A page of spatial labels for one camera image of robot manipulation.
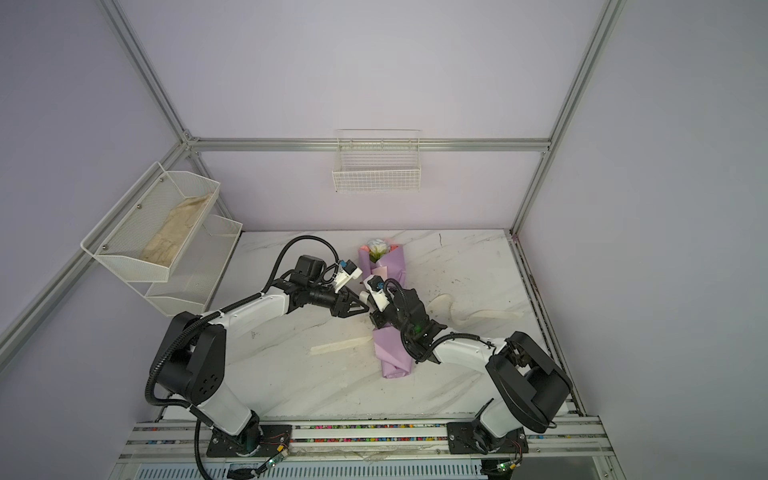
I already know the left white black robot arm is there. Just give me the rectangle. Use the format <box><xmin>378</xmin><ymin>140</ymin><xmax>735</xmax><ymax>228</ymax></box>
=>
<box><xmin>144</xmin><ymin>249</ymin><xmax>369</xmax><ymax>457</ymax></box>

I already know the white ribbon string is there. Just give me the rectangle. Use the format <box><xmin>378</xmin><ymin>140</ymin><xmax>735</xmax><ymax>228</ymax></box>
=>
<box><xmin>308</xmin><ymin>292</ymin><xmax>524</xmax><ymax>356</ymax></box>

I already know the white mesh upper shelf basket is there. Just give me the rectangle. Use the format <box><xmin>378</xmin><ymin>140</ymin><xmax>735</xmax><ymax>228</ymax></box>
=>
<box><xmin>80</xmin><ymin>163</ymin><xmax>220</xmax><ymax>283</ymax></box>

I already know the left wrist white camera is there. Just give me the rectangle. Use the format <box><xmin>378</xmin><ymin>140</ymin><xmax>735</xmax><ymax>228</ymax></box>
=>
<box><xmin>332</xmin><ymin>260</ymin><xmax>362</xmax><ymax>293</ymax></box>

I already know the beige cloth in basket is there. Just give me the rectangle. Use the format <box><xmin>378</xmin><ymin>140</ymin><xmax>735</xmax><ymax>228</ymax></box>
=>
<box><xmin>140</xmin><ymin>194</ymin><xmax>211</xmax><ymax>267</ymax></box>

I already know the white mesh shelf basket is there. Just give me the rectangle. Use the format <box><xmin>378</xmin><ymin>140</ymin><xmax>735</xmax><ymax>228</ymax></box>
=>
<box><xmin>142</xmin><ymin>214</ymin><xmax>242</xmax><ymax>317</ymax></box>
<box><xmin>80</xmin><ymin>163</ymin><xmax>220</xmax><ymax>283</ymax></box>

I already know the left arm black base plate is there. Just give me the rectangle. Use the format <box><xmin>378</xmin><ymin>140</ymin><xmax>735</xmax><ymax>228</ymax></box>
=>
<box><xmin>206</xmin><ymin>424</ymin><xmax>293</xmax><ymax>458</ymax></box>

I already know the pink purple wrapping paper sheet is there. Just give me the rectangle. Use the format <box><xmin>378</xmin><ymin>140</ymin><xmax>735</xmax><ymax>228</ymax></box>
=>
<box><xmin>358</xmin><ymin>239</ymin><xmax>413</xmax><ymax>380</ymax></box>

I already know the aluminium front rail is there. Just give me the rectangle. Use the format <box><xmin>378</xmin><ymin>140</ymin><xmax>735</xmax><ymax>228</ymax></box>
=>
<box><xmin>118</xmin><ymin>417</ymin><xmax>615</xmax><ymax>463</ymax></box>

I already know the white blue fake rose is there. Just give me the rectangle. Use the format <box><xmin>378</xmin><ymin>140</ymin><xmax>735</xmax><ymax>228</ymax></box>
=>
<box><xmin>366</xmin><ymin>239</ymin><xmax>391</xmax><ymax>263</ymax></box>

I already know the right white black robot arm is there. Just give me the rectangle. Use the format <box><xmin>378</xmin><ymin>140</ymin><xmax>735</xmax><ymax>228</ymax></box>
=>
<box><xmin>375</xmin><ymin>282</ymin><xmax>573</xmax><ymax>439</ymax></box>

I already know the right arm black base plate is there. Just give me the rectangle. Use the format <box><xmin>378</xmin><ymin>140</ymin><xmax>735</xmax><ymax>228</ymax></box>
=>
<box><xmin>446</xmin><ymin>421</ymin><xmax>529</xmax><ymax>455</ymax></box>

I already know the wrist white camera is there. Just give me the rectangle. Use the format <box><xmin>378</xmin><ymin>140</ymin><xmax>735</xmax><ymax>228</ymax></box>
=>
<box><xmin>359</xmin><ymin>275</ymin><xmax>390</xmax><ymax>312</ymax></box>
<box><xmin>332</xmin><ymin>260</ymin><xmax>362</xmax><ymax>293</ymax></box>

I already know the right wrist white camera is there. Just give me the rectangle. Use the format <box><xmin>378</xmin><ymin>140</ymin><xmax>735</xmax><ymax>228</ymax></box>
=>
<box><xmin>359</xmin><ymin>275</ymin><xmax>390</xmax><ymax>312</ymax></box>

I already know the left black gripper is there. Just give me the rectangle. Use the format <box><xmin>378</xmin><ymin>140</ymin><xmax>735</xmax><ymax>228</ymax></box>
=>
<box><xmin>308</xmin><ymin>283</ymin><xmax>370</xmax><ymax>318</ymax></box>

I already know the white mesh lower shelf basket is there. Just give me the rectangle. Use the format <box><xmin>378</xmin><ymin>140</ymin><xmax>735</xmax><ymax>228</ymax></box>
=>
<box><xmin>142</xmin><ymin>214</ymin><xmax>242</xmax><ymax>317</ymax></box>

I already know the white wire wall basket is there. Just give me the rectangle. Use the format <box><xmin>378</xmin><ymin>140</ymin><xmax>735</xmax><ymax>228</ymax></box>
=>
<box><xmin>332</xmin><ymin>129</ymin><xmax>422</xmax><ymax>194</ymax></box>

